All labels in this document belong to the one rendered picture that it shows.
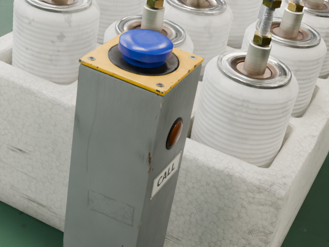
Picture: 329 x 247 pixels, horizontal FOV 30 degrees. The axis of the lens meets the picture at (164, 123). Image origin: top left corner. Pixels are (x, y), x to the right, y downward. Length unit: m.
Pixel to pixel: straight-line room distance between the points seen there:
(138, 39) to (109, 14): 0.32
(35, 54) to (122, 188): 0.26
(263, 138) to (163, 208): 0.14
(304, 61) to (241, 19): 0.17
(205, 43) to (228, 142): 0.16
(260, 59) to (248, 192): 0.13
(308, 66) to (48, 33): 0.29
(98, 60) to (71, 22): 0.23
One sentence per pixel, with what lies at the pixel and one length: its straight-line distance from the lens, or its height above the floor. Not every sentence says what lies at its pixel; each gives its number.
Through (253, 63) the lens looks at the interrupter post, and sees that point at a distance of 0.61.
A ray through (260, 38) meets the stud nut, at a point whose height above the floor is 0.29.
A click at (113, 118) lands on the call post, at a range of 0.45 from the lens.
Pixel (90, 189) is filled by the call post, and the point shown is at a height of 0.21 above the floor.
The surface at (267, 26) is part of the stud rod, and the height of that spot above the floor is 0.30.
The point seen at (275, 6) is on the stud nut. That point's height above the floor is 0.32.
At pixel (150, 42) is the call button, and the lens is 0.45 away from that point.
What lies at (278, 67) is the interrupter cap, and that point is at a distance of 0.63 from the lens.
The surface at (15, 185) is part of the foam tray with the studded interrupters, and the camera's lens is 0.76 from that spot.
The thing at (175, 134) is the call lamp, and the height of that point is 0.27.
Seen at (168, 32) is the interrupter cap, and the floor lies 0.25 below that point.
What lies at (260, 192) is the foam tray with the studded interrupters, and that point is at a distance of 0.59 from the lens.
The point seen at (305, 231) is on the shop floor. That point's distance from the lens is 0.84.
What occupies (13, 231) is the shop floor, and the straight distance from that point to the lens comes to 0.76.
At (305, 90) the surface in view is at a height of 0.20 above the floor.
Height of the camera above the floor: 0.52
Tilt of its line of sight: 32 degrees down
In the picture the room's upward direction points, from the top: 11 degrees clockwise
